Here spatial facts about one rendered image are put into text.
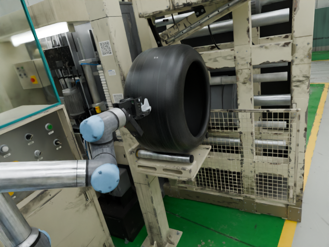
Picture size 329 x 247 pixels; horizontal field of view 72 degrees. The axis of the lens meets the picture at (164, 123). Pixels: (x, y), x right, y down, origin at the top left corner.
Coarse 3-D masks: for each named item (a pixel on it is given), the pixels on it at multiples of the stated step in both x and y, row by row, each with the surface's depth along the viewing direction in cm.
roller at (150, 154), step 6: (138, 150) 134; (144, 150) 132; (138, 156) 133; (144, 156) 130; (150, 156) 128; (156, 156) 126; (162, 156) 124; (168, 156) 123; (174, 156) 121; (180, 156) 120; (186, 156) 118; (192, 156) 118; (186, 162) 119; (192, 162) 119
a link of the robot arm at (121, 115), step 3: (114, 108) 79; (117, 108) 79; (114, 111) 76; (117, 111) 77; (120, 111) 78; (117, 114) 76; (120, 114) 77; (123, 114) 78; (117, 117) 81; (120, 117) 77; (123, 117) 78; (120, 120) 77; (123, 120) 78; (120, 123) 77; (123, 123) 79; (120, 126) 78; (117, 129) 79
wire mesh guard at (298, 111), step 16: (272, 112) 136; (272, 128) 140; (272, 144) 144; (288, 144) 140; (272, 160) 148; (224, 176) 171; (240, 176) 164; (272, 176) 153; (224, 192) 176; (272, 192) 158; (288, 192) 153
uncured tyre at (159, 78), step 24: (168, 48) 107; (192, 48) 116; (144, 72) 102; (168, 72) 97; (192, 72) 140; (144, 96) 100; (168, 96) 96; (192, 96) 148; (144, 120) 103; (168, 120) 98; (192, 120) 146; (144, 144) 114; (168, 144) 106; (192, 144) 114
